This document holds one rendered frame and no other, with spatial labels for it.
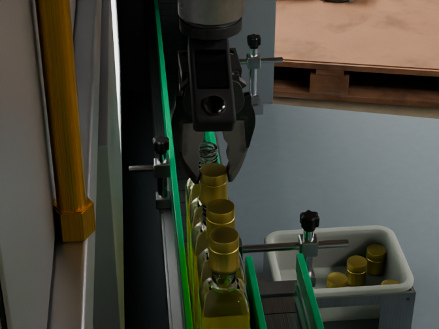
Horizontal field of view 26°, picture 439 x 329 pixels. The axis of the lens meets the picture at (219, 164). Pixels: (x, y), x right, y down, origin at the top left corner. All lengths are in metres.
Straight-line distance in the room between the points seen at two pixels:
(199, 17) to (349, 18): 3.21
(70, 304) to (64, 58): 0.16
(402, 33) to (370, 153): 2.11
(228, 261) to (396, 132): 1.12
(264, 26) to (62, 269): 1.55
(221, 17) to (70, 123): 0.46
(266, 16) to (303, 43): 1.85
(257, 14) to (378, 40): 1.95
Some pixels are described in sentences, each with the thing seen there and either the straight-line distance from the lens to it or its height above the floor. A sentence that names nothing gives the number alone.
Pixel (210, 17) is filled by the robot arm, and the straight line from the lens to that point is 1.05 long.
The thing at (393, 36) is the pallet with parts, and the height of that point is 0.17.
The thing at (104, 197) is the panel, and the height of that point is 1.26.
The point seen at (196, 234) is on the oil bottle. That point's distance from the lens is 1.20.
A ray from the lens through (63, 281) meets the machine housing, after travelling 0.64.
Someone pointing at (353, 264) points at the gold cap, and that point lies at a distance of 1.62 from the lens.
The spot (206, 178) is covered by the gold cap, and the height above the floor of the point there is 1.17.
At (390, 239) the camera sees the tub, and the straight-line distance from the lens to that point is 1.64.
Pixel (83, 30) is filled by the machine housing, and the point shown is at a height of 1.40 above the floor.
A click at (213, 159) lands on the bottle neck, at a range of 1.28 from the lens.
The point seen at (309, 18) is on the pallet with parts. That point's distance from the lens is 4.23.
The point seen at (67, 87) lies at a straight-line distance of 0.61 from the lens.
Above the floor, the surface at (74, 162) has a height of 1.46.
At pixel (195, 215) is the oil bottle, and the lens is 1.24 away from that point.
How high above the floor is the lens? 1.79
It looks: 31 degrees down
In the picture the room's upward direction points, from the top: straight up
